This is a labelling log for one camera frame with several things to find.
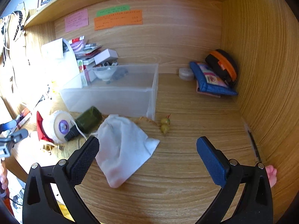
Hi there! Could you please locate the white round tape roll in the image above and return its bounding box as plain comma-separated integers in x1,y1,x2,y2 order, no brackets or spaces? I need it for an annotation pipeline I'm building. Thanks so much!
41,110,74,144

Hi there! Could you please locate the white bowl with trinkets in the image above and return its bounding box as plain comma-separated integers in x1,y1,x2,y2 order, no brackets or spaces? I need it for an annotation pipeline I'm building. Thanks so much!
92,62,119,81

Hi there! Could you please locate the small round white container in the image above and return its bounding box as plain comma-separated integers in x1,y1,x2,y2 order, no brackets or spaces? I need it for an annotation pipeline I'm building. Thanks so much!
178,68,195,81

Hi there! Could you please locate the blue patterned pouch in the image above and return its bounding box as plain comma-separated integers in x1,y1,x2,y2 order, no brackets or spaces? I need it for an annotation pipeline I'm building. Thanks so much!
189,62,238,96

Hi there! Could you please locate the black orange round case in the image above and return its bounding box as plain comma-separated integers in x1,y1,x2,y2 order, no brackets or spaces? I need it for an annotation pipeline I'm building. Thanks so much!
205,49,238,88

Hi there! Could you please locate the small white cardboard box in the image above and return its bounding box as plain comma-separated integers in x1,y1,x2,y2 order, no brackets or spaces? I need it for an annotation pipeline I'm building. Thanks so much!
94,49,118,65

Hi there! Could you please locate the green paper note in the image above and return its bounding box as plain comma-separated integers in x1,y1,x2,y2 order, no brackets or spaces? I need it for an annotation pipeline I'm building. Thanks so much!
96,5,130,17

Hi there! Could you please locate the dark green spray bottle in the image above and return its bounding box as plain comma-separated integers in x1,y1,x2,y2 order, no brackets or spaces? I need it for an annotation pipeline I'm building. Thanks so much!
64,106,102,142

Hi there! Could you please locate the pink notebook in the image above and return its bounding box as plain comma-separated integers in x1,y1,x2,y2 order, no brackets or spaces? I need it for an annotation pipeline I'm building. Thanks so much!
196,81,221,98

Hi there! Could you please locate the white drawstring cloth pouch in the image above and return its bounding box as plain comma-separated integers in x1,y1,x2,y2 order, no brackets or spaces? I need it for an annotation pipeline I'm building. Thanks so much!
95,114,160,188

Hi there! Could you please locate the black pen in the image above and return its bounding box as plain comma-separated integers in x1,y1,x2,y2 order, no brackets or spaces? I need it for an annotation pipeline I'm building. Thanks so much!
247,130,261,163

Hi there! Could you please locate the orange paper note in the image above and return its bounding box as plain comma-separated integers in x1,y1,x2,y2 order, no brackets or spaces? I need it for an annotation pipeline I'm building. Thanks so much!
94,10,143,31

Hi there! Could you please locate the person's hand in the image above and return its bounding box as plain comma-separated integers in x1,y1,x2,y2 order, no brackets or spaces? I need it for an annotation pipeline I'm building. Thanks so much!
266,165,277,188

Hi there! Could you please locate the stack of packets and cards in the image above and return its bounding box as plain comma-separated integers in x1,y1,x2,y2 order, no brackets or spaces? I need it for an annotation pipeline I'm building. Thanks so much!
68,36,102,86

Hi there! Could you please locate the white paper box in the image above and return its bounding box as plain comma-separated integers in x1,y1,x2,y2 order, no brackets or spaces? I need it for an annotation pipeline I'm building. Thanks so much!
41,38,83,91

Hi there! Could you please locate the clear plastic storage bin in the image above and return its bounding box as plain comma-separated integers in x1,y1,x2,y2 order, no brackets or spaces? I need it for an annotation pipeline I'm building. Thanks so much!
60,64,159,120

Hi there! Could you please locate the red fabric pouch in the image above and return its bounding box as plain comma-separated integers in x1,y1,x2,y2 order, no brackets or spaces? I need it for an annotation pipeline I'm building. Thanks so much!
36,111,53,143

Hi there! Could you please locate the pink sticky note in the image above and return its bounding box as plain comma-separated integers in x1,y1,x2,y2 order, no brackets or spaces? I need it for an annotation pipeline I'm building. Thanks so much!
64,9,89,32

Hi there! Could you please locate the green bead charm with cord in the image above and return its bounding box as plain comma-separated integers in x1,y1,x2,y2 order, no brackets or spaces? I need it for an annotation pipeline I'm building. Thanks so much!
134,114,171,135

